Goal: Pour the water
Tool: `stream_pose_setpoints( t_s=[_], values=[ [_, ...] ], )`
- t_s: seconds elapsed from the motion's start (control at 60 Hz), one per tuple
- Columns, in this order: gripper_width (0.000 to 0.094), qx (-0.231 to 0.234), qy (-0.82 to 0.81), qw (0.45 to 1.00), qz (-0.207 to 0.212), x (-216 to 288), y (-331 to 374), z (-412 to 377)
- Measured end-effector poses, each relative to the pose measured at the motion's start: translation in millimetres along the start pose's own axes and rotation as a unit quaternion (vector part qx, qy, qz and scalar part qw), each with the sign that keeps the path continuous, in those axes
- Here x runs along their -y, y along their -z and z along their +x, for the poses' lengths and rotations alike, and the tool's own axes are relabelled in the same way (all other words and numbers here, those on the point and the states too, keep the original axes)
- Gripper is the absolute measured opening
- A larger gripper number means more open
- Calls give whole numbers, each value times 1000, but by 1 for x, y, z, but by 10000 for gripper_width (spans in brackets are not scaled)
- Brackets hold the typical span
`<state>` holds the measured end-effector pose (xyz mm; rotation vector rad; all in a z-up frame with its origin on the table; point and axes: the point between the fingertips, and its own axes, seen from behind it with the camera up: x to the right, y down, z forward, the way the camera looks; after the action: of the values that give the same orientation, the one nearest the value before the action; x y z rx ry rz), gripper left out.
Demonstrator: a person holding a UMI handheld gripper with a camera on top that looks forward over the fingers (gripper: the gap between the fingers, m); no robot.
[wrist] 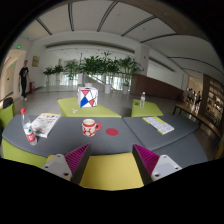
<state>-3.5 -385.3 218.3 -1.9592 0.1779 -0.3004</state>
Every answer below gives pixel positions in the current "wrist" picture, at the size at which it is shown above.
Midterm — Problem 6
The wooden bench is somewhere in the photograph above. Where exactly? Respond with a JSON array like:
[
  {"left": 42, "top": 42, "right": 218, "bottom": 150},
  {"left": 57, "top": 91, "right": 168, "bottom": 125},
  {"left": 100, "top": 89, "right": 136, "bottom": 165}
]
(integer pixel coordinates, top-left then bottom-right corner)
[{"left": 173, "top": 104, "right": 221, "bottom": 139}]

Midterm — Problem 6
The black backpack on chair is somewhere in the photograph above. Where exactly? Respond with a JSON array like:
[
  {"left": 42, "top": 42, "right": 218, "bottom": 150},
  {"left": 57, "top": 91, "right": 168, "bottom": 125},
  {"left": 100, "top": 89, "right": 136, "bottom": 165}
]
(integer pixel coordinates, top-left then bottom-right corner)
[{"left": 3, "top": 97, "right": 13, "bottom": 108}]

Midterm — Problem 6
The person in black clothes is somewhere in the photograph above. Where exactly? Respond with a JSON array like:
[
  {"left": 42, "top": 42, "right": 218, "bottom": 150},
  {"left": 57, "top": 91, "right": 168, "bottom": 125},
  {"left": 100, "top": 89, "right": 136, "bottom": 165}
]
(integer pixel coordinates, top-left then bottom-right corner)
[{"left": 18, "top": 60, "right": 30, "bottom": 100}]

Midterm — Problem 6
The grey right table section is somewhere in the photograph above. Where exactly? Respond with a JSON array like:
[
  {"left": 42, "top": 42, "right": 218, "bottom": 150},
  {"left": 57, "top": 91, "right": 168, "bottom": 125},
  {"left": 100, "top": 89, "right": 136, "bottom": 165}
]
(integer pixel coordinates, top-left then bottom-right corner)
[{"left": 124, "top": 115, "right": 208, "bottom": 168}]

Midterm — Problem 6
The red white patterned mug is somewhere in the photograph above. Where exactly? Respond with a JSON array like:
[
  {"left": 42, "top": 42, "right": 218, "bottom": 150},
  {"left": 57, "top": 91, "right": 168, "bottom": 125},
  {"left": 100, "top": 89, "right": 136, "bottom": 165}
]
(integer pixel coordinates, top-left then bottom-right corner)
[{"left": 82, "top": 119, "right": 101, "bottom": 137}]

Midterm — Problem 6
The lime green far left table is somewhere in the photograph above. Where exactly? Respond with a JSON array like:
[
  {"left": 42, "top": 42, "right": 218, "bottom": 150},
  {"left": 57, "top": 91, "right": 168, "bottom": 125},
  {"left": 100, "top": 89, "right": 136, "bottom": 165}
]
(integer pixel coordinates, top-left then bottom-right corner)
[{"left": 57, "top": 97, "right": 120, "bottom": 118}]

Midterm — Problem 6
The red fire extinguisher box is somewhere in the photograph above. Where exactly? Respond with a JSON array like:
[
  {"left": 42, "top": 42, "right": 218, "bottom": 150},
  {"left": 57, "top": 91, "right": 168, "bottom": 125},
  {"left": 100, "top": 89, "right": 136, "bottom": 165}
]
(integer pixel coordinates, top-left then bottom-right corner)
[{"left": 30, "top": 82, "right": 35, "bottom": 93}]

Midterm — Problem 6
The yellow near table section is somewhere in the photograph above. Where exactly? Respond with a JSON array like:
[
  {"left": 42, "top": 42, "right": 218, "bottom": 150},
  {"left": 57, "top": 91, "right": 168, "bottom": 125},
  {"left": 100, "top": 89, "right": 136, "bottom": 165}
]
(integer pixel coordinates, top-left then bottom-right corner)
[{"left": 80, "top": 153, "right": 143, "bottom": 191}]

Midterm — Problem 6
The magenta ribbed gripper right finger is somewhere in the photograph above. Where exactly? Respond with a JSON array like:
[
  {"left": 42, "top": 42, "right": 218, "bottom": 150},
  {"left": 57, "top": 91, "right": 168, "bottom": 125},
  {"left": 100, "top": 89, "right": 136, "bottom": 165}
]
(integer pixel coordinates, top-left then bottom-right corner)
[{"left": 132, "top": 144, "right": 181, "bottom": 185}]

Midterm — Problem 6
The magazine on left table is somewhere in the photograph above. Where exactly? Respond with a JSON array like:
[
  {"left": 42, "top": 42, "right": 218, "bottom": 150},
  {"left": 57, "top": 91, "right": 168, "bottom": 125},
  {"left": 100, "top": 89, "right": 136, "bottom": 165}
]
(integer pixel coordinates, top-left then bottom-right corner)
[{"left": 31, "top": 113, "right": 61, "bottom": 138}]

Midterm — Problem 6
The lime green far right table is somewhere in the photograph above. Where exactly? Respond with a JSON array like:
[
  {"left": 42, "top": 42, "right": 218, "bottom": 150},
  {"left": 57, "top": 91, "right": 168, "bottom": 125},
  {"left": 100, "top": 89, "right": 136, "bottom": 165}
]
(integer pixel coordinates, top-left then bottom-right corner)
[{"left": 131, "top": 99, "right": 163, "bottom": 117}]

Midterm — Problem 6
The lime green chair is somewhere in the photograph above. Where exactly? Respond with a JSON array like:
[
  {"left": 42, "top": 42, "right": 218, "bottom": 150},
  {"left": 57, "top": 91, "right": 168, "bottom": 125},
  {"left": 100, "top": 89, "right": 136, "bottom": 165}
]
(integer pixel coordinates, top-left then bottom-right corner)
[{"left": 0, "top": 104, "right": 14, "bottom": 129}]

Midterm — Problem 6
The red round coaster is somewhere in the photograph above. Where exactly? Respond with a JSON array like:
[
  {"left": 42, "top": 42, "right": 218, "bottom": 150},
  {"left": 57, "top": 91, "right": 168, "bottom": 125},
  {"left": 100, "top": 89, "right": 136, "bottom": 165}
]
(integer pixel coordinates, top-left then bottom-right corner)
[{"left": 106, "top": 128, "right": 119, "bottom": 136}]

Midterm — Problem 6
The clear bottle on far table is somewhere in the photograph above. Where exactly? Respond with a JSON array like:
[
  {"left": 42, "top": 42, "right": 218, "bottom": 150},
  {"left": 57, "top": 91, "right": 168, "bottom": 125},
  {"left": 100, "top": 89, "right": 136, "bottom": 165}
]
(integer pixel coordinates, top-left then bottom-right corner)
[{"left": 140, "top": 92, "right": 146, "bottom": 107}]

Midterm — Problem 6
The lime green table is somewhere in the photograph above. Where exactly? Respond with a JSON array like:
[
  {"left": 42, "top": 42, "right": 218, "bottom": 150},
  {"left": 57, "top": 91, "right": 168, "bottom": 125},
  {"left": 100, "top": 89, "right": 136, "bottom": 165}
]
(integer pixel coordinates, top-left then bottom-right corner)
[
  {"left": 131, "top": 99, "right": 163, "bottom": 117},
  {"left": 57, "top": 97, "right": 120, "bottom": 118}
]

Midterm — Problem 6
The red-capped water bottle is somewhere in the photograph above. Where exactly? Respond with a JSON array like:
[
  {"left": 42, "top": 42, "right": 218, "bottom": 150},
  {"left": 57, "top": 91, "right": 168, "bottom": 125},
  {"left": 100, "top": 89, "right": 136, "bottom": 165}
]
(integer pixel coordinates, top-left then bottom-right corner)
[{"left": 20, "top": 108, "right": 37, "bottom": 146}]

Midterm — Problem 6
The yellow booklet on right table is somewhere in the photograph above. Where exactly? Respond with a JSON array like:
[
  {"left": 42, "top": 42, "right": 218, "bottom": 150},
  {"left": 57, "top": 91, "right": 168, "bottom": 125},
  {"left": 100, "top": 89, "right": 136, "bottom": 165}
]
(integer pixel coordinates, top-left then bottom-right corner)
[{"left": 143, "top": 116, "right": 174, "bottom": 135}]

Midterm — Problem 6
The potted green plants row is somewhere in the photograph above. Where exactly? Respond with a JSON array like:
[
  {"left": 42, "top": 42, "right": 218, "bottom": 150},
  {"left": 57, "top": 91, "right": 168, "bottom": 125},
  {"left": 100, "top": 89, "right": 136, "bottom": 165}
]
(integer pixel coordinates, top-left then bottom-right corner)
[{"left": 43, "top": 51, "right": 140, "bottom": 88}]

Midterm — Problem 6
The grey left table section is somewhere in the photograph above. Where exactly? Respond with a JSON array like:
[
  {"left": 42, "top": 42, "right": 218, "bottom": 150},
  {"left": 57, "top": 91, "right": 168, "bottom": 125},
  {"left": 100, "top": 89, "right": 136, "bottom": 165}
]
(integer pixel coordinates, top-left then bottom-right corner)
[{"left": 2, "top": 115, "right": 141, "bottom": 158}]

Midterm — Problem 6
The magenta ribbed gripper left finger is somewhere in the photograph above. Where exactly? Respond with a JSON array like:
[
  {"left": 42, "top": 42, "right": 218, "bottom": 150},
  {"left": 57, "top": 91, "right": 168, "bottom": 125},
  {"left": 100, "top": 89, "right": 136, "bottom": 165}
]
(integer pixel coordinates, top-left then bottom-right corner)
[{"left": 42, "top": 144, "right": 91, "bottom": 185}]

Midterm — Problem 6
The white red blue cube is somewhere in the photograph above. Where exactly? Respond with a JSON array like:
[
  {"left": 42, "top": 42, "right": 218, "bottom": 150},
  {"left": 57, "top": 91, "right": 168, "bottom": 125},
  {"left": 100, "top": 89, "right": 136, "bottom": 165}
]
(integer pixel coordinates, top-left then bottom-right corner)
[{"left": 77, "top": 87, "right": 98, "bottom": 108}]

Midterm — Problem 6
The grey table section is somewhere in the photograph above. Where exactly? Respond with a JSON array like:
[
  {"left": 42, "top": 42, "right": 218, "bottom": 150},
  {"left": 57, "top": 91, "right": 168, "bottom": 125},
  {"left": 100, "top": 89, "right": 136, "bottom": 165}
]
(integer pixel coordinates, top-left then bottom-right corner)
[
  {"left": 124, "top": 115, "right": 208, "bottom": 168},
  {"left": 2, "top": 115, "right": 141, "bottom": 158}
]

